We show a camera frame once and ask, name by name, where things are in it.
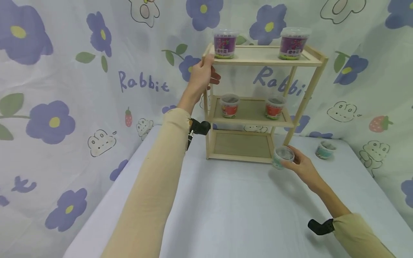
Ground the person's right hand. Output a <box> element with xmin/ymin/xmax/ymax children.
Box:
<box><xmin>280</xmin><ymin>145</ymin><xmax>324</xmax><ymax>194</ymax></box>

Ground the person's left hand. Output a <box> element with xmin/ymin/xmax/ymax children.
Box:
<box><xmin>177</xmin><ymin>54</ymin><xmax>222</xmax><ymax>115</ymax></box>

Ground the teal label plastic cup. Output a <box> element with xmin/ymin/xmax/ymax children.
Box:
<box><xmin>272</xmin><ymin>146</ymin><xmax>295</xmax><ymax>170</ymax></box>
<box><xmin>315</xmin><ymin>140</ymin><xmax>337</xmax><ymax>160</ymax></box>

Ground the wooden three-tier shelf rack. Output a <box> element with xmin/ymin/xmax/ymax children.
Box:
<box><xmin>202</xmin><ymin>43</ymin><xmax>329</xmax><ymax>164</ymax></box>

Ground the person's right forearm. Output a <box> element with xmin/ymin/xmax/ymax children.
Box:
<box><xmin>310</xmin><ymin>179</ymin><xmax>398</xmax><ymax>258</ymax></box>

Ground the person's left forearm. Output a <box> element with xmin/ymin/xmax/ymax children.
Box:
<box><xmin>99</xmin><ymin>107</ymin><xmax>193</xmax><ymax>258</ymax></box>

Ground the purple label plastic cup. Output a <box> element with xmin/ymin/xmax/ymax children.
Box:
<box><xmin>212</xmin><ymin>29</ymin><xmax>239</xmax><ymax>59</ymax></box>
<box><xmin>279</xmin><ymin>27</ymin><xmax>312</xmax><ymax>60</ymax></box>

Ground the red label plastic cup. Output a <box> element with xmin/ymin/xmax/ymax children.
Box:
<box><xmin>219</xmin><ymin>94</ymin><xmax>241</xmax><ymax>119</ymax></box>
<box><xmin>265</xmin><ymin>96</ymin><xmax>287</xmax><ymax>120</ymax></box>

